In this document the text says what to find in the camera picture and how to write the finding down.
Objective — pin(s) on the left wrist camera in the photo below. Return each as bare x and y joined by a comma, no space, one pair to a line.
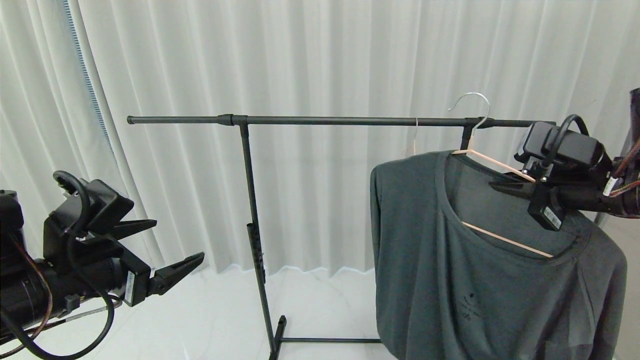
95,210

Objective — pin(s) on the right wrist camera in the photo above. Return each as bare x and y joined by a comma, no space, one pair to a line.
575,147

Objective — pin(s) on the dark grey sleeveless top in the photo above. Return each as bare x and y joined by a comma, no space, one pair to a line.
450,300

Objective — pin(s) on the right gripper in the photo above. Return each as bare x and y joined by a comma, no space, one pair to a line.
550,210

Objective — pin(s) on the pink clothes hanger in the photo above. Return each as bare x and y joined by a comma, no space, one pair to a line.
415,135
500,237

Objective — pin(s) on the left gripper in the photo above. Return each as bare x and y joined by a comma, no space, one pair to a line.
100,275

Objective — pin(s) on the black clothes rack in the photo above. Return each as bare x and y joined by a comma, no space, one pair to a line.
350,120

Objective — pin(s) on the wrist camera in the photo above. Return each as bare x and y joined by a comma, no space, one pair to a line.
95,210
575,147

